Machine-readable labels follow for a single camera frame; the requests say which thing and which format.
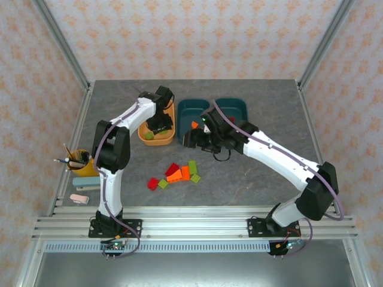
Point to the orange lego brick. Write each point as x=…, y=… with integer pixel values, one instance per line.
x=195, y=124
x=185, y=172

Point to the red lego brick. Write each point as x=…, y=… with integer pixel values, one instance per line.
x=230, y=119
x=153, y=183

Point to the long green lego brick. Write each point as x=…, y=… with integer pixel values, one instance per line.
x=193, y=166

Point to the red lego wedge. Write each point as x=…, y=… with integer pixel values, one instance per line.
x=172, y=169

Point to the orange lego wedge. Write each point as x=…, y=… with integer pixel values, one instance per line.
x=175, y=177

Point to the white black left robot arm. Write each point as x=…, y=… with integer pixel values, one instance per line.
x=110, y=185

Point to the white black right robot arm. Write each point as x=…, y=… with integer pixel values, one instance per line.
x=284, y=155

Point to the orange plastic container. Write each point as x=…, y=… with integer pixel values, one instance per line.
x=158, y=142

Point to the teal plastic container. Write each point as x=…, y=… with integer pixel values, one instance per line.
x=236, y=107
x=187, y=119

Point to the yellow pencil cup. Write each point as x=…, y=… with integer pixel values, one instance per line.
x=82, y=170

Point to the light blue stapler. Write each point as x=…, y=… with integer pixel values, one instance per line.
x=86, y=181

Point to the yellow pencil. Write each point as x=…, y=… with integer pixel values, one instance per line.
x=67, y=149

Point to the blue pen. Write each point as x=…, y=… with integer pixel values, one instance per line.
x=61, y=161

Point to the pink eraser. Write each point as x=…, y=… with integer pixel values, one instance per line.
x=79, y=198

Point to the aluminium mounting rail beam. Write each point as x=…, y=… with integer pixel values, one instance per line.
x=194, y=222

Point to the aluminium table side rail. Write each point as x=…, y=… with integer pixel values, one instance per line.
x=311, y=131
x=73, y=143

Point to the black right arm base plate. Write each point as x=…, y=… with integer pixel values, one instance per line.
x=257, y=227

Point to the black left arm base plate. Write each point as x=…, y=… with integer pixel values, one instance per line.
x=133, y=227

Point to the aluminium frame post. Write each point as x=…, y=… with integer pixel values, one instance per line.
x=323, y=42
x=60, y=42

